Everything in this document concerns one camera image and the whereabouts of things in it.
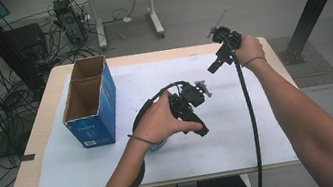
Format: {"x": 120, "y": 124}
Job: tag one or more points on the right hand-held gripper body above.
{"x": 227, "y": 53}

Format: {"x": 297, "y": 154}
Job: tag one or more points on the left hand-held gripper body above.
{"x": 189, "y": 98}

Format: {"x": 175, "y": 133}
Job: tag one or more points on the blue and white round container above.
{"x": 158, "y": 146}

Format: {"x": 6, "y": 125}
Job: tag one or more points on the blue cardboard box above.
{"x": 106, "y": 109}

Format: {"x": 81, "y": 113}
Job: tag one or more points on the person's right hand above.
{"x": 248, "y": 48}

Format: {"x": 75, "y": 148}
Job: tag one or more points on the person's left hand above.
{"x": 159, "y": 121}

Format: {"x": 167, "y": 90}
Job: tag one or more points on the thin black wristband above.
{"x": 143, "y": 139}
{"x": 252, "y": 59}

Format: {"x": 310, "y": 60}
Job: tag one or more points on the white desk with legs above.
{"x": 153, "y": 11}

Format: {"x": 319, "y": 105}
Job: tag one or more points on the grey floor plate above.
{"x": 315, "y": 66}

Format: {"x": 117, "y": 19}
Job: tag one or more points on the computer tower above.
{"x": 70, "y": 21}

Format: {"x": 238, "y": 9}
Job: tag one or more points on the black equipment box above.
{"x": 28, "y": 41}

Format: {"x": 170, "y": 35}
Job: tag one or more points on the black tape strip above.
{"x": 28, "y": 157}

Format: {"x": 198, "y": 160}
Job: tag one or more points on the black stand base plate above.
{"x": 4, "y": 146}

